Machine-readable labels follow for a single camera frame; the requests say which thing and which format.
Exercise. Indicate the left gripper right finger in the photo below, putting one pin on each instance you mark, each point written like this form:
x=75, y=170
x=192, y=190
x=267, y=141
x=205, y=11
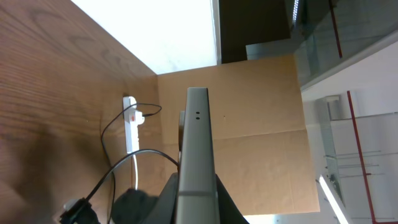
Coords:
x=229, y=213

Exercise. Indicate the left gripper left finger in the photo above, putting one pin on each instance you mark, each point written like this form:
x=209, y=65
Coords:
x=163, y=211

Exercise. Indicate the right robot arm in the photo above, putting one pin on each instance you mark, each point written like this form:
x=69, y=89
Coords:
x=133, y=206

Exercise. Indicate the white USB charger plug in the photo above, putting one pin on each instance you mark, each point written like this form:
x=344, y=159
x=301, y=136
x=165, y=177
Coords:
x=135, y=117

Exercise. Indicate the brown cardboard sheet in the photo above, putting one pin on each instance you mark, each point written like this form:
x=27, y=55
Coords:
x=260, y=141

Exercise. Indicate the white power strip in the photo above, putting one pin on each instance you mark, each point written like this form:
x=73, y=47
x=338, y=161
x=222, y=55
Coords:
x=131, y=129

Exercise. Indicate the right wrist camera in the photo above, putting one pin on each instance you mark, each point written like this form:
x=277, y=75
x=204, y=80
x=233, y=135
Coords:
x=78, y=211

